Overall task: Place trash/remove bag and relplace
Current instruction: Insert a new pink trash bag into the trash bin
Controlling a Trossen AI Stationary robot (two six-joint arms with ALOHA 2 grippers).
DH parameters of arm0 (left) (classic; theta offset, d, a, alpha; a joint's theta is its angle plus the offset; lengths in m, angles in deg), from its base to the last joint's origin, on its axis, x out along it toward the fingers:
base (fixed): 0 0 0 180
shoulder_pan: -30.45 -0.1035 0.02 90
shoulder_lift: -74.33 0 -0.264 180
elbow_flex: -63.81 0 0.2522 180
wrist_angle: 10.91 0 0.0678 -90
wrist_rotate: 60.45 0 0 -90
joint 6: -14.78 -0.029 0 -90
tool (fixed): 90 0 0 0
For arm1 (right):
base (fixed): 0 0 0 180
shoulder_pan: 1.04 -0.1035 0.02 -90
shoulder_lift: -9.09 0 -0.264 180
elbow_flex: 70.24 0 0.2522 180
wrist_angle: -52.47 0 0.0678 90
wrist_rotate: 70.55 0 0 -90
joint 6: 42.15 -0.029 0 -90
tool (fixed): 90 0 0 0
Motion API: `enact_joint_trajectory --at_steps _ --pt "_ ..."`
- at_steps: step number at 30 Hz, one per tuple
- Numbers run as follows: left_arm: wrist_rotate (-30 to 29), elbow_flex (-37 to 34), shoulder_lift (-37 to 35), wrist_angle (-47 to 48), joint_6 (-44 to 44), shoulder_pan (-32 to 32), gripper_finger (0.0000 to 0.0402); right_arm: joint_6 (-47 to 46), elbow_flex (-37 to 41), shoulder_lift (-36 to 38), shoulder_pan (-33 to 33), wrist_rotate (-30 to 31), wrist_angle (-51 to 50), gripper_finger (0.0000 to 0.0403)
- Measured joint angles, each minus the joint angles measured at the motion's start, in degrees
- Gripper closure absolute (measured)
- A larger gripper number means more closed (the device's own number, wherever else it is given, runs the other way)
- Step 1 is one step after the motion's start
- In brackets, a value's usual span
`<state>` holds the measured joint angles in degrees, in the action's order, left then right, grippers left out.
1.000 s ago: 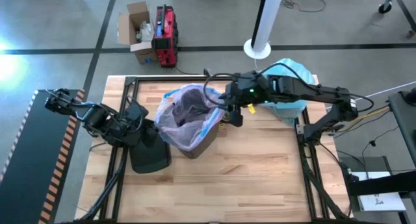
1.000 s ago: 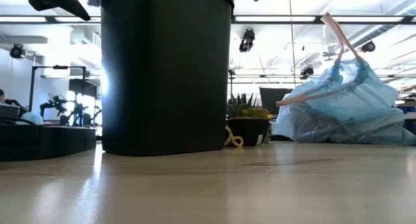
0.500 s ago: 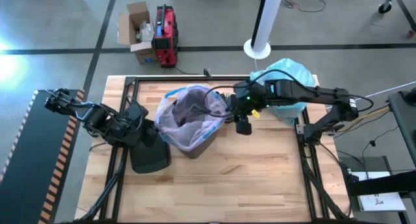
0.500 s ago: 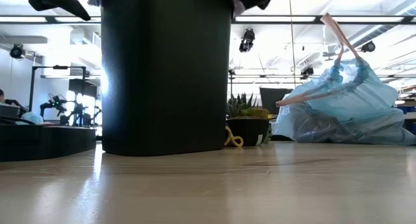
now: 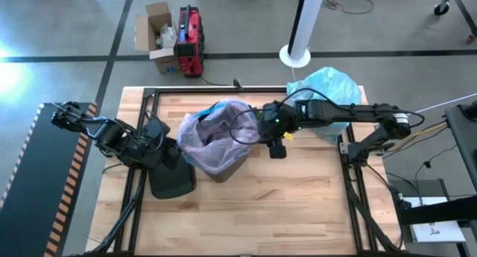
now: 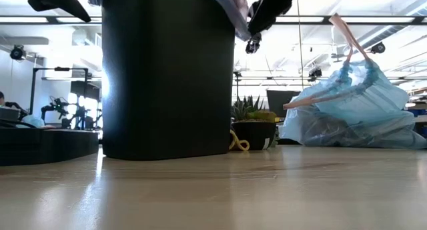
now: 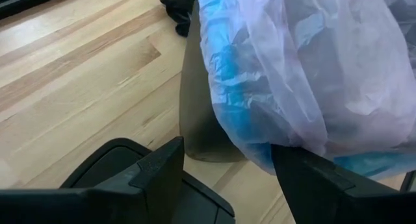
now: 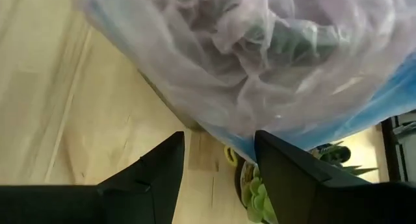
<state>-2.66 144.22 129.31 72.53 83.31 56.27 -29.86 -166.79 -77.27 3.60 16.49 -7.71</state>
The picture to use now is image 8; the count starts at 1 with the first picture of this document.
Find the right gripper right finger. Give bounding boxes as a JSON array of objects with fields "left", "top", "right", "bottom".
[{"left": 253, "top": 129, "right": 416, "bottom": 224}]

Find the pink plastic trash bag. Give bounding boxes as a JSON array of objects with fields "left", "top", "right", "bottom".
[{"left": 76, "top": 0, "right": 416, "bottom": 162}]

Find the black aluminium table frame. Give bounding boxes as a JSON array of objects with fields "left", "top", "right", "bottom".
[{"left": 380, "top": 116, "right": 404, "bottom": 183}]

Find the potted succulent plant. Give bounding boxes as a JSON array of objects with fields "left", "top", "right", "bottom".
[{"left": 234, "top": 141, "right": 380, "bottom": 224}]

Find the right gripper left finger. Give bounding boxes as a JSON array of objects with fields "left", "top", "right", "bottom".
[{"left": 0, "top": 131, "right": 185, "bottom": 224}]

